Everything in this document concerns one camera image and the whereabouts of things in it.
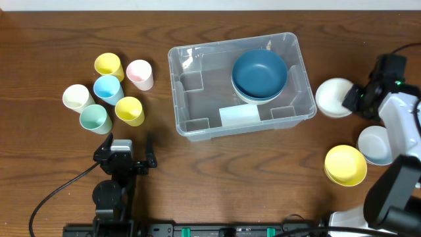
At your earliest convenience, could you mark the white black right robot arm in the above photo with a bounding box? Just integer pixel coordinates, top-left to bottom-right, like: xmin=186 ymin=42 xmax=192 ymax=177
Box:
xmin=326 ymin=52 xmax=420 ymax=236

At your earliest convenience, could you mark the white label on container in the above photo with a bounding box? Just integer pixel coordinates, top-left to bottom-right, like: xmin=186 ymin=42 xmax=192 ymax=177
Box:
xmin=219 ymin=104 xmax=260 ymax=126

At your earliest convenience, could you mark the white small bowl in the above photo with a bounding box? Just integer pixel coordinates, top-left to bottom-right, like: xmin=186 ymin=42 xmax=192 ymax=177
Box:
xmin=315 ymin=78 xmax=353 ymax=119

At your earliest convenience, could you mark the light blue cup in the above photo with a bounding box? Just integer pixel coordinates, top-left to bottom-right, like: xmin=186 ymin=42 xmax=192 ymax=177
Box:
xmin=93 ymin=75 xmax=124 ymax=105

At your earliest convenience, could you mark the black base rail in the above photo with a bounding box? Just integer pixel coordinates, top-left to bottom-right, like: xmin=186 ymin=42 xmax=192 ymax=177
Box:
xmin=62 ymin=223 xmax=311 ymax=237

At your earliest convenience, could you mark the yellow cup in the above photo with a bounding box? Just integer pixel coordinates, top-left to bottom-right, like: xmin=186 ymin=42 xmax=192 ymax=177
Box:
xmin=94 ymin=53 xmax=124 ymax=82
xmin=114 ymin=97 xmax=145 ymax=126

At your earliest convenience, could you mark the yellow small bowl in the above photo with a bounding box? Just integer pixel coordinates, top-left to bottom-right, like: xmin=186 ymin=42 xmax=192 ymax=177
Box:
xmin=324 ymin=145 xmax=368 ymax=187

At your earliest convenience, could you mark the clear plastic storage container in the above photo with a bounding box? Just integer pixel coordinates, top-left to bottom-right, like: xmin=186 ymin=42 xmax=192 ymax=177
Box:
xmin=168 ymin=32 xmax=317 ymax=142

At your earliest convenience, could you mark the yellow cup far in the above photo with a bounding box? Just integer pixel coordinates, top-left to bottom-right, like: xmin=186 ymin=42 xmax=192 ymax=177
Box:
xmin=94 ymin=53 xmax=124 ymax=82

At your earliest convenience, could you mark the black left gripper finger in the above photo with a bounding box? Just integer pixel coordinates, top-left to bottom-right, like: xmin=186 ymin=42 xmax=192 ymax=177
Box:
xmin=97 ymin=133 xmax=113 ymax=155
xmin=145 ymin=134 xmax=155 ymax=162

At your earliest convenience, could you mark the pink cup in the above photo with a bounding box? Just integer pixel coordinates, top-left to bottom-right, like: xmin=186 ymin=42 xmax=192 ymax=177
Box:
xmin=126 ymin=59 xmax=154 ymax=91

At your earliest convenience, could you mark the light grey small bowl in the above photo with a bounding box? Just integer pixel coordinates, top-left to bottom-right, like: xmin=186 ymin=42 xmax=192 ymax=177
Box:
xmin=357 ymin=126 xmax=393 ymax=166

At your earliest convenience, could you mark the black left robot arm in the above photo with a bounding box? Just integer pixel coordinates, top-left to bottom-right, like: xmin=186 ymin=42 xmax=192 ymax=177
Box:
xmin=92 ymin=134 xmax=157 ymax=223

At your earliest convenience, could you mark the dark blue bowl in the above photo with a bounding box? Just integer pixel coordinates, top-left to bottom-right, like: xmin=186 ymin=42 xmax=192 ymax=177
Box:
xmin=232 ymin=80 xmax=286 ymax=101
xmin=231 ymin=49 xmax=288 ymax=97

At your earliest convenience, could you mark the yellow cup near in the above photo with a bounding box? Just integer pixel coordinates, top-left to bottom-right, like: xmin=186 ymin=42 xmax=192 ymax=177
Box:
xmin=114 ymin=97 xmax=145 ymax=126

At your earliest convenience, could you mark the mint green cup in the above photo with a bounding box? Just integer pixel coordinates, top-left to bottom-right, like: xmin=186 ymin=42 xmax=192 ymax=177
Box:
xmin=80 ymin=104 xmax=112 ymax=134

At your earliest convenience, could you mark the beige large bowl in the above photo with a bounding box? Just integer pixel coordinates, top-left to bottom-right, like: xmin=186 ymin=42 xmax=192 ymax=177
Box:
xmin=232 ymin=81 xmax=284 ymax=105

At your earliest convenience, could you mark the cream white cup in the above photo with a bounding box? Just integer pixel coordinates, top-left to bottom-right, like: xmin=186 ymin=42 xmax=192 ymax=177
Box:
xmin=62 ymin=84 xmax=95 ymax=113

